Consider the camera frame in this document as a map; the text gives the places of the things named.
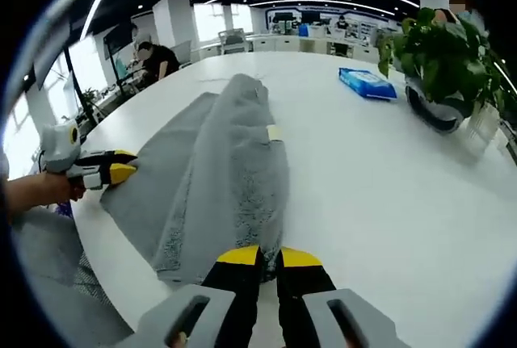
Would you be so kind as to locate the grey towel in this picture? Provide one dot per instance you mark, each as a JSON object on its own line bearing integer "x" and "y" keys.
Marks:
{"x": 226, "y": 170}

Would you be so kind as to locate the person's left hand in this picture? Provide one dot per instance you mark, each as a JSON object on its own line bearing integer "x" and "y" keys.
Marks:
{"x": 76, "y": 192}

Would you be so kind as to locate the blue patterned cloth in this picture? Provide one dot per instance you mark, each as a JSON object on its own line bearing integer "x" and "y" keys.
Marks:
{"x": 64, "y": 210}

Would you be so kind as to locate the dark screen on stand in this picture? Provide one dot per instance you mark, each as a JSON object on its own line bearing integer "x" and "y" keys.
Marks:
{"x": 119, "y": 41}

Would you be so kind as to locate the person's grey trousers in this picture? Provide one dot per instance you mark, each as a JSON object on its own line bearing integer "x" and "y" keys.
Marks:
{"x": 56, "y": 283}

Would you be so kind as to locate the white office chair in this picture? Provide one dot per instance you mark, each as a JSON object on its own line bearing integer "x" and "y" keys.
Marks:
{"x": 233, "y": 41}

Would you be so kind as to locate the blue wet wipes packet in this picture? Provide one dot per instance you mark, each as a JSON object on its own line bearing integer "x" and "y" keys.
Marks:
{"x": 367, "y": 83}

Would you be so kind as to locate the dark round plant pot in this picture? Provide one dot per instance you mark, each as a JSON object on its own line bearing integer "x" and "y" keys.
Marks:
{"x": 440, "y": 116}

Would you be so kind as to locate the green potted plant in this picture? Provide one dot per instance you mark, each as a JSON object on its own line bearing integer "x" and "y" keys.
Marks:
{"x": 444, "y": 53}

